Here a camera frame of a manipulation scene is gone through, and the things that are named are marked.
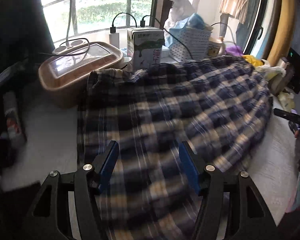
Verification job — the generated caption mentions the white charger adapter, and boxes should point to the white charger adapter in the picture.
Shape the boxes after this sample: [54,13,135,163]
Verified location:
[109,25,120,49]

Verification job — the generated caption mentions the teal curtain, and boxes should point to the teal curtain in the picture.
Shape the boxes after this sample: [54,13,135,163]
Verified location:
[0,0,54,62]

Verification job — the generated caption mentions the desk lamp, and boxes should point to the desk lamp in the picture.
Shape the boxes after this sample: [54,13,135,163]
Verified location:
[65,0,73,48]

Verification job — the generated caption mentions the purple cloth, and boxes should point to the purple cloth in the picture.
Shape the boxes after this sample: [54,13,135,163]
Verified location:
[225,45,243,57]

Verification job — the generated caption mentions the black charging cable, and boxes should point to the black charging cable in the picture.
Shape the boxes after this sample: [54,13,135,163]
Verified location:
[140,15,195,61]

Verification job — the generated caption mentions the brown food container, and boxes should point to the brown food container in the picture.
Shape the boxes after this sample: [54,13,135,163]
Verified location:
[38,42,124,108]

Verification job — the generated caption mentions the blue plaid pants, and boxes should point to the blue plaid pants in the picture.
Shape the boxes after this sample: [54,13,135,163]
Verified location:
[77,56,273,239]

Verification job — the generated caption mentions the white crumpled tissue bag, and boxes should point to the white crumpled tissue bag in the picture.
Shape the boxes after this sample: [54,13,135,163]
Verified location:
[164,0,195,30]

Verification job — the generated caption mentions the balcony railing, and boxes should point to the balcony railing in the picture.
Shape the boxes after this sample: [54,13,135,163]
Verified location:
[43,0,152,42]

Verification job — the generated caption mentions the white power strip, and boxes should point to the white power strip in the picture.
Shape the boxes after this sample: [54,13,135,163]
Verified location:
[52,38,90,55]

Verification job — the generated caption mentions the yellow white plastic bag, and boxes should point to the yellow white plastic bag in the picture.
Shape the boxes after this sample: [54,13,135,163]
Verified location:
[242,55,286,81]

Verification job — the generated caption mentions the small tube bottle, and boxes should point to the small tube bottle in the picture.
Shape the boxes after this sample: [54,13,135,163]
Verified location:
[3,92,25,150]

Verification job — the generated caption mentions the white cartoon mug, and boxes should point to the white cartoon mug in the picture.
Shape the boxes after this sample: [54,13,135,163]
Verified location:
[207,36,225,57]

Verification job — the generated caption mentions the white perforated basket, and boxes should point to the white perforated basket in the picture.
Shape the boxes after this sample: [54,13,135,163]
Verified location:
[168,27,211,62]

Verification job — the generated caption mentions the milk carton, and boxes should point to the milk carton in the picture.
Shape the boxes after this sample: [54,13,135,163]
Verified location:
[127,27,165,70]

